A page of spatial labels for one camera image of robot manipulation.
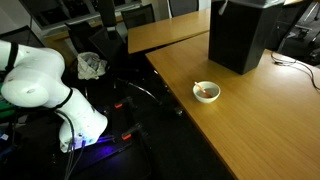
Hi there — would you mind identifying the orange marker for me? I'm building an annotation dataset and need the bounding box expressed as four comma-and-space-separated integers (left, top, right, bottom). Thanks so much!
194, 82, 212, 98

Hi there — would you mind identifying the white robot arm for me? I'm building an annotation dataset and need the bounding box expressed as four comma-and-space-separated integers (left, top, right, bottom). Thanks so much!
0, 40, 108, 153

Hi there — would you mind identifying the white bowl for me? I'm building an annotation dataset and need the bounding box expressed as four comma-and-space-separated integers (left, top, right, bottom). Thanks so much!
193, 81, 221, 103

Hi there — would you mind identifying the black clamp with orange tips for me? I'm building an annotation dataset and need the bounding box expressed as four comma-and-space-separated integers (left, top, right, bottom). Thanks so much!
114, 96, 143, 141

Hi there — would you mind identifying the black chair at far table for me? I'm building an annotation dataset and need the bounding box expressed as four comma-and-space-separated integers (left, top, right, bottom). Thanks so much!
121, 4, 155, 29

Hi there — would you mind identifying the black office chair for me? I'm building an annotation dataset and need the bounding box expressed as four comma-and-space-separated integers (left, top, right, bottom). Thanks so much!
67, 22, 131, 74

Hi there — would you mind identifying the black speaker box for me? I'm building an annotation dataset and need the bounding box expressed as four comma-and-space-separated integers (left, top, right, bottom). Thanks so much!
208, 0, 285, 74

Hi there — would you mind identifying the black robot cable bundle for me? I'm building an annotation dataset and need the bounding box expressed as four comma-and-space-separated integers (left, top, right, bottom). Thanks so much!
53, 109, 87, 180

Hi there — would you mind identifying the black cable on table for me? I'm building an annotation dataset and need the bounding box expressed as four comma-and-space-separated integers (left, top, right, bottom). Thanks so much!
270, 50, 320, 92

